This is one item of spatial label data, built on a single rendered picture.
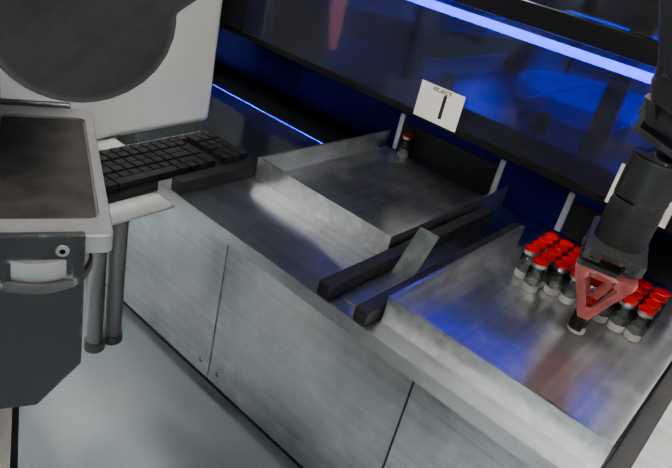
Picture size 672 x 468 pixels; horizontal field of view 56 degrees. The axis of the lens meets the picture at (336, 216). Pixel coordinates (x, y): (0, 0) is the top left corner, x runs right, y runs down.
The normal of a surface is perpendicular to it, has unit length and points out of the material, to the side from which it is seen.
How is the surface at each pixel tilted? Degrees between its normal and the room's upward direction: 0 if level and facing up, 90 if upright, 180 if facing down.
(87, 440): 0
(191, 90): 90
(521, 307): 0
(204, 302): 90
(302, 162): 90
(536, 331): 0
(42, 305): 90
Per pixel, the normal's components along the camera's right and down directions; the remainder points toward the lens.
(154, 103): 0.76, 0.44
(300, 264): 0.21, -0.86
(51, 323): 0.37, 0.50
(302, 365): -0.65, 0.22
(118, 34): 0.44, 0.63
